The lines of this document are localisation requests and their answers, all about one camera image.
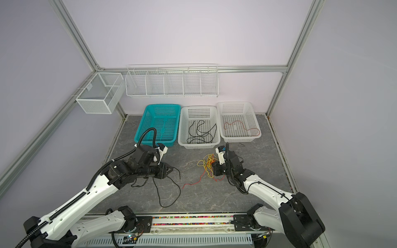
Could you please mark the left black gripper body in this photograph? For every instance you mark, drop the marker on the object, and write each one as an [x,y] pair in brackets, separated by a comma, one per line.
[158,171]

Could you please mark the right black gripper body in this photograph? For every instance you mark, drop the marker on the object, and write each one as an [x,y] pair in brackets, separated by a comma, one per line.
[220,169]

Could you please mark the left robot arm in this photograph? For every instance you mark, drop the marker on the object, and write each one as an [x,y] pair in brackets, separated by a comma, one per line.
[61,228]

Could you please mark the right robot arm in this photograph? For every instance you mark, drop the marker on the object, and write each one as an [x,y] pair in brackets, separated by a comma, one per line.
[288,213]

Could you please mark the middle white plastic basket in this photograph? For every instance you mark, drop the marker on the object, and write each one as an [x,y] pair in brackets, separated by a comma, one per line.
[199,127]

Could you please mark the white plastic basket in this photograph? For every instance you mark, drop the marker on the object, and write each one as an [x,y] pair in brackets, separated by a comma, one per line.
[199,127]
[238,122]

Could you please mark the right white plastic basket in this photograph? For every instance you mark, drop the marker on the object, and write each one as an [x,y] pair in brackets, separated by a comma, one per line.
[238,122]

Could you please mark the teal plastic basket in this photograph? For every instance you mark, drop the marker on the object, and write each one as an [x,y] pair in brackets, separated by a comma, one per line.
[164,118]

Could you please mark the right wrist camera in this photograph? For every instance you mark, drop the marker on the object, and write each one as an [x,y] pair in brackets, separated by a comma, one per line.
[220,151]

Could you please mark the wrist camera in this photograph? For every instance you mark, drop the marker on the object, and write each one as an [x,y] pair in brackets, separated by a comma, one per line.
[160,151]
[220,151]

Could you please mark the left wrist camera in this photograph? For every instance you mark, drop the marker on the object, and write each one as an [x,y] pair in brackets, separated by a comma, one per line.
[160,151]

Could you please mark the front aluminium rail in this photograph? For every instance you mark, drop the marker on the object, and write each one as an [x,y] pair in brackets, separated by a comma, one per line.
[201,221]

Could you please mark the white slotted cable duct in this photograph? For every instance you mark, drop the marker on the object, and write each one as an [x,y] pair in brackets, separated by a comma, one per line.
[184,240]

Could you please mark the white wire wall shelf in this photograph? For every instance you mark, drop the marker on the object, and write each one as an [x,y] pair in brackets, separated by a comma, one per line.
[172,80]

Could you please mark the white mesh wall box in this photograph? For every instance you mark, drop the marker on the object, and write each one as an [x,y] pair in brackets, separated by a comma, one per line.
[102,93]

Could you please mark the aluminium cage frame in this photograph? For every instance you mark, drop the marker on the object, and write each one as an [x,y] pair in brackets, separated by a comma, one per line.
[19,164]

